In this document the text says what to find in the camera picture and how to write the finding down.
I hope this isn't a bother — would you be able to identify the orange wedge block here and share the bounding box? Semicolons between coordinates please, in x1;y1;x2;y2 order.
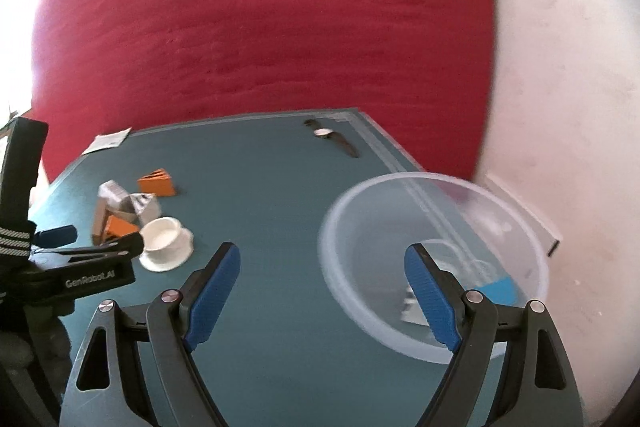
138;168;177;197
101;215;139;243

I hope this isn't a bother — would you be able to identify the silver foil box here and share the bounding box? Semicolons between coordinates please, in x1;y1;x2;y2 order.
91;180;134;245

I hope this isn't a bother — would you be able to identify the silver foil pyramid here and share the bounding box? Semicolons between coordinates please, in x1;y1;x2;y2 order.
120;193;162;227

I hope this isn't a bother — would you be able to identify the white ceramic cup holder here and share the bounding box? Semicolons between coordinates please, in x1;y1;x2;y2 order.
139;217;194;272

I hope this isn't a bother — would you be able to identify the blue card in bowl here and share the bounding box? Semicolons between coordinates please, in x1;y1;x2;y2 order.
477;277;518;306

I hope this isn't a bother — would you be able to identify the white paper label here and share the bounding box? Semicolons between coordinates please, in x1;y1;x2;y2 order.
82;127;131;155

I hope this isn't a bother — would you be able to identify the clear plastic bowl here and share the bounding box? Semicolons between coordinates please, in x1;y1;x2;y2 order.
316;171;551;365

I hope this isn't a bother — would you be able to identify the green cutting mat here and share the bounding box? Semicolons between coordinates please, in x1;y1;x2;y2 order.
34;111;444;426

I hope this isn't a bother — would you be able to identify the red quilted bedspread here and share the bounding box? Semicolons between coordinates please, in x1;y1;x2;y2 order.
32;0;495;178

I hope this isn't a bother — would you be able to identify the black wristwatch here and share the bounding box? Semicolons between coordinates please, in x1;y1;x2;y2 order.
304;118;360;158

